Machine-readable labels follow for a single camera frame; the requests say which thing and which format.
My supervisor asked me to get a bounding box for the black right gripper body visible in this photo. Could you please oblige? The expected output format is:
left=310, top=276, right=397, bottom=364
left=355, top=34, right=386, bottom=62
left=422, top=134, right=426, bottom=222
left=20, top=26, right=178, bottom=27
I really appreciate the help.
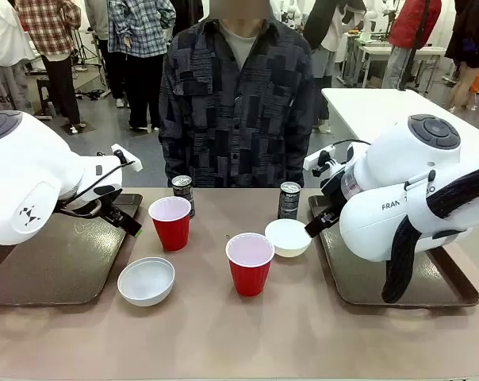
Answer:
left=320, top=180, right=346, bottom=217

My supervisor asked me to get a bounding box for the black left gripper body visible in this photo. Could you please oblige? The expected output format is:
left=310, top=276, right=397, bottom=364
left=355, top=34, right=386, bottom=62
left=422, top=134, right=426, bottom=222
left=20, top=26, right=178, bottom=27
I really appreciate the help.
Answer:
left=98, top=194, right=125, bottom=225

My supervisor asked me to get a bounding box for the white round bowl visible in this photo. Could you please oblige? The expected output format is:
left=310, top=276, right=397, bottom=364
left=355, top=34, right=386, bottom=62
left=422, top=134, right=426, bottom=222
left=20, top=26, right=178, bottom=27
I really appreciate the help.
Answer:
left=264, top=218, right=312, bottom=259
left=117, top=256, right=176, bottom=307

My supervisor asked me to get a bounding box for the black drink can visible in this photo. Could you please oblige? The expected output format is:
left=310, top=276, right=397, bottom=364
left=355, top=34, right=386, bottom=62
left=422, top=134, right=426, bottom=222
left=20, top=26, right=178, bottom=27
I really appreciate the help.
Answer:
left=278, top=181, right=302, bottom=221
left=171, top=175, right=196, bottom=219

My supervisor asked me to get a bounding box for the red plastic cup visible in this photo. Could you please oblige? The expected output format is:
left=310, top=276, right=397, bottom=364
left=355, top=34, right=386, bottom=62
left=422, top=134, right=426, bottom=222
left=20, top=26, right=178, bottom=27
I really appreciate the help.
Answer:
left=148, top=195, right=193, bottom=252
left=224, top=232, right=276, bottom=298

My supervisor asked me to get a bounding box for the person's right forearm patchwork sleeve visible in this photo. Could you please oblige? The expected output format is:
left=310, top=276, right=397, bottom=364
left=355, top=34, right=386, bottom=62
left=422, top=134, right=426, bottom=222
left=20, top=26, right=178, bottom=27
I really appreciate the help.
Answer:
left=159, top=130, right=185, bottom=188

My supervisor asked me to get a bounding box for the person's left forearm patchwork sleeve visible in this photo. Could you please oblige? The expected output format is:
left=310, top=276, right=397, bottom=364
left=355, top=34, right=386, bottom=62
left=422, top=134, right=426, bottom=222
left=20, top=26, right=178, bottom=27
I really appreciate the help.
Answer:
left=290, top=130, right=318, bottom=187

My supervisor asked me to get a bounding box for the brown plastic serving tray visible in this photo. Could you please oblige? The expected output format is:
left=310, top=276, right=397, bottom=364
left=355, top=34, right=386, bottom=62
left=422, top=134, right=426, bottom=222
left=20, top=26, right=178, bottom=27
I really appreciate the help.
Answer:
left=307, top=194, right=479, bottom=309
left=0, top=193, right=144, bottom=306

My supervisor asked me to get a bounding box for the white rectangular table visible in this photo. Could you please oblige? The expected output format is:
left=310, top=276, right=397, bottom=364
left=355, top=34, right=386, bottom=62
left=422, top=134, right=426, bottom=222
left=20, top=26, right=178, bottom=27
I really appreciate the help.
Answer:
left=320, top=87, right=479, bottom=160

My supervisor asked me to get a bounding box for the person in patchwork shirt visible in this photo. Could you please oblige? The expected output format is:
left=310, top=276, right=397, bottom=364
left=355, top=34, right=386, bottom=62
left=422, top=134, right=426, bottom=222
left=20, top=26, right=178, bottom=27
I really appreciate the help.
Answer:
left=158, top=6, right=319, bottom=188

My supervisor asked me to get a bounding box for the person in grey top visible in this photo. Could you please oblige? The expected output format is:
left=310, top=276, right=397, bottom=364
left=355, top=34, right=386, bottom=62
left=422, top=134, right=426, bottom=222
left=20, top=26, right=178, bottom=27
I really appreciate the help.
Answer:
left=84, top=0, right=128, bottom=109

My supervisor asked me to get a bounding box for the black stool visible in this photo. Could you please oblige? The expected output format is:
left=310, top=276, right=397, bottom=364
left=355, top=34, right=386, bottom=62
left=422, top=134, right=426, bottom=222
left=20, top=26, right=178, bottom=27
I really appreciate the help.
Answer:
left=36, top=76, right=57, bottom=119

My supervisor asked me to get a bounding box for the white background workbench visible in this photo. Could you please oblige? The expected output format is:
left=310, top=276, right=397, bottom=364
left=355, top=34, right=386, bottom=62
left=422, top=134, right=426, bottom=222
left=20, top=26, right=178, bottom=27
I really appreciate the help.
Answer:
left=341, top=30, right=447, bottom=89

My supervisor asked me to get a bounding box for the black tripod stand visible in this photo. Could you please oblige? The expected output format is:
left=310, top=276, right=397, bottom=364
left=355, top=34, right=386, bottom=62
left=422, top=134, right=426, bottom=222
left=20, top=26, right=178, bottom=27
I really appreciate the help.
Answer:
left=71, top=29, right=108, bottom=98

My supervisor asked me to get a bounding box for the person in black coat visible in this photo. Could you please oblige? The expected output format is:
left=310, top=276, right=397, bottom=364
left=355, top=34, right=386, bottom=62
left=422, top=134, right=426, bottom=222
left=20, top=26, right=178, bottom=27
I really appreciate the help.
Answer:
left=302, top=0, right=368, bottom=134

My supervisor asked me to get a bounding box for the black metal pole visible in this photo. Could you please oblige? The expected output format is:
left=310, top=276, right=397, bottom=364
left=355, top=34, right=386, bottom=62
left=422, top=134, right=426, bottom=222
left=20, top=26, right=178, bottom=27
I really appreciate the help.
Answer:
left=397, top=0, right=431, bottom=91

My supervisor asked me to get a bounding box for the person in blue plaid shirt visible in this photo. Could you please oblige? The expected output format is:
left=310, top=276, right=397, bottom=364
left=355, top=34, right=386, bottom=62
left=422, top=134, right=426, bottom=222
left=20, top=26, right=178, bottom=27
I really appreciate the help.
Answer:
left=106, top=0, right=178, bottom=132

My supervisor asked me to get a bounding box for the person in red plaid shirt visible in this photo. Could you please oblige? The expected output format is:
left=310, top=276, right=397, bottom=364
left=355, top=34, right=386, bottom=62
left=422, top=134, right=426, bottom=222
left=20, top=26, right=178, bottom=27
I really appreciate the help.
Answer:
left=15, top=0, right=85, bottom=134

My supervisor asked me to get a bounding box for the person in red jacket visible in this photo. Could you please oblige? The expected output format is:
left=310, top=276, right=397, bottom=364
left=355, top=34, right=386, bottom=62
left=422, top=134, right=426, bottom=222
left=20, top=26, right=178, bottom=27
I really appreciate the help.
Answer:
left=381, top=0, right=443, bottom=90

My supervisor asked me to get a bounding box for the person in white clothes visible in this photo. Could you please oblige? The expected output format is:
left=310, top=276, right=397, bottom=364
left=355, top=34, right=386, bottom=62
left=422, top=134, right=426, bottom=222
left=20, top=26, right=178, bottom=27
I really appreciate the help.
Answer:
left=0, top=0, right=35, bottom=113

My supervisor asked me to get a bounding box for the person in black jacket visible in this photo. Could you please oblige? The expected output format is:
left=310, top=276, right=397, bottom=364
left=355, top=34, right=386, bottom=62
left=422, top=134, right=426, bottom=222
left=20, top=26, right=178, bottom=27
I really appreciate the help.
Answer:
left=445, top=0, right=479, bottom=112

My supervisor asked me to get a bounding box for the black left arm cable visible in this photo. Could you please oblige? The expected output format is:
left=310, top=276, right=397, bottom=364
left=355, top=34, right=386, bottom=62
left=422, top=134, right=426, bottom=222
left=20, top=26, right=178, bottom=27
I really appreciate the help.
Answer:
left=56, top=160, right=125, bottom=219

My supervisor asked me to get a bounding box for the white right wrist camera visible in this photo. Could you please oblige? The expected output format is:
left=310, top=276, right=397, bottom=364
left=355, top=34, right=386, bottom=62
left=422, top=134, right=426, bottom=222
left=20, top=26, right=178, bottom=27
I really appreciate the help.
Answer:
left=302, top=144, right=339, bottom=172

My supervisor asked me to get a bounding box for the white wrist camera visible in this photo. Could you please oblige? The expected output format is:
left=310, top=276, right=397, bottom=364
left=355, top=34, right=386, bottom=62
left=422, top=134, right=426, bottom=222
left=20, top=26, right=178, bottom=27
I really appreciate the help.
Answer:
left=110, top=143, right=144, bottom=172
left=302, top=144, right=339, bottom=172

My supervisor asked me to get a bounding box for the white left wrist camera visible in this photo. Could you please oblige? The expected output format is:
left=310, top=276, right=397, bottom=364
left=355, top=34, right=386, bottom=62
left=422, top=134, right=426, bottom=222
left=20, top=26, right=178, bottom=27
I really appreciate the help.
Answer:
left=110, top=143, right=144, bottom=172

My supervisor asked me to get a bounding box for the black braided cable sleeve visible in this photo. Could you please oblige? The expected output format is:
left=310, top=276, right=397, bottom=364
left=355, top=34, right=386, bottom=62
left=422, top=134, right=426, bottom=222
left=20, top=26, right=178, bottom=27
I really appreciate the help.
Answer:
left=381, top=160, right=479, bottom=305

